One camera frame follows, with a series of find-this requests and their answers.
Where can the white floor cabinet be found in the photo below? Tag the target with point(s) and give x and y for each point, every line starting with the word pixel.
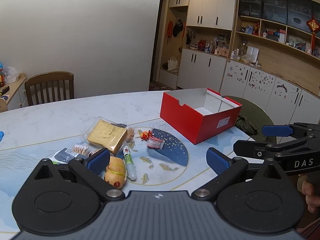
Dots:
pixel 200 67

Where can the orange candy wrapper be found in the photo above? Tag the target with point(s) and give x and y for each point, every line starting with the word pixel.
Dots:
pixel 145 135

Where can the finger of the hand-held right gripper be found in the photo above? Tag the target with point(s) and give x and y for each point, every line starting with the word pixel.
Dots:
pixel 250 148
pixel 277 130

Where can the white wall cabinet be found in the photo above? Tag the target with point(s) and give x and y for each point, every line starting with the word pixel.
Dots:
pixel 210 5

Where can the low white bench cabinet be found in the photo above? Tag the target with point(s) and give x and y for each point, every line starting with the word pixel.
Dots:
pixel 168 76

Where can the red cardboard box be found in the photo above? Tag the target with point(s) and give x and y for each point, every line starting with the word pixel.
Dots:
pixel 200 127

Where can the clear plastic bag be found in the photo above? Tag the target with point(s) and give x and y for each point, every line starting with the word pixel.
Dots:
pixel 11 74

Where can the white tote bag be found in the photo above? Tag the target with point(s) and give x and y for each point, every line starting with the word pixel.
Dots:
pixel 172 63

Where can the bagged bread slice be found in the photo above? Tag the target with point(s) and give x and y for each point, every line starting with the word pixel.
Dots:
pixel 107 135

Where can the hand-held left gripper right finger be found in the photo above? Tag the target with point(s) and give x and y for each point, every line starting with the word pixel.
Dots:
pixel 217 162

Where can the wooden shelf unit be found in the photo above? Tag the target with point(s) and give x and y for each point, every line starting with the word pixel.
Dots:
pixel 275 55

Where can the person's right hand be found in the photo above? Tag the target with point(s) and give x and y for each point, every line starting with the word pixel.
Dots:
pixel 310 200

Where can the black hanging cap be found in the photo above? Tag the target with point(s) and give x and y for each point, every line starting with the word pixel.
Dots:
pixel 178 28

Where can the cartoon print packet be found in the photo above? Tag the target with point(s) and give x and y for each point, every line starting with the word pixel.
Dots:
pixel 93 152

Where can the small pink tube packet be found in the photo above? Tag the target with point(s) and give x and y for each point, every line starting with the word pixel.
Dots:
pixel 155 143

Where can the blue cloth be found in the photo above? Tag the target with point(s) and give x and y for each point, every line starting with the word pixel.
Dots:
pixel 1 136

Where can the white green tube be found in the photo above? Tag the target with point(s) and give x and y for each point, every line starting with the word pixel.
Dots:
pixel 129 163

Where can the cotton swab packet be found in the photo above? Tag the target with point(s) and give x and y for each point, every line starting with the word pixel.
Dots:
pixel 81 149

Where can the olive green padded chair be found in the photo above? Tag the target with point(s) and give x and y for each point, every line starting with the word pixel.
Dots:
pixel 250 112

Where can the yellow red-spotted squishy toy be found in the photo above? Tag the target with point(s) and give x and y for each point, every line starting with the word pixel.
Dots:
pixel 116 172

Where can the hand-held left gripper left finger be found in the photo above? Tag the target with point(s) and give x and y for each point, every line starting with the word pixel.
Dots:
pixel 98 161

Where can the brown wooden chair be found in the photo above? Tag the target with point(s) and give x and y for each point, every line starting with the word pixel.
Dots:
pixel 50 77

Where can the orange hanging garment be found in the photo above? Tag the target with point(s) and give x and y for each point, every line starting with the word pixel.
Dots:
pixel 169 30

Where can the dark blue white packet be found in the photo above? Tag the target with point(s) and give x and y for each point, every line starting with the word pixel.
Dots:
pixel 62 157

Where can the wooden side cabinet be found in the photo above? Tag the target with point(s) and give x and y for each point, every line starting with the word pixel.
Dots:
pixel 15 95

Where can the red knot ornament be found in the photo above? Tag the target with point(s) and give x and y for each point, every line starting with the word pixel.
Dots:
pixel 313 26

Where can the black yellow tool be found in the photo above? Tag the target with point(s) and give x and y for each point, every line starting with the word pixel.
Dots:
pixel 5 90

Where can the red teapot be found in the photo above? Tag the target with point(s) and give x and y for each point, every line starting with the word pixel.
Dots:
pixel 201 44

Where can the stickered white cabinet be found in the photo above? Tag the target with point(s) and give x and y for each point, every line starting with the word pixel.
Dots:
pixel 260 85

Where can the brown sauce bottle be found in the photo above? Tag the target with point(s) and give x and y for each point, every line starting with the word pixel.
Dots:
pixel 1 78

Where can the fish print table mat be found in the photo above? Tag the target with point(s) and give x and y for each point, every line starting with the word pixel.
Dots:
pixel 175 175

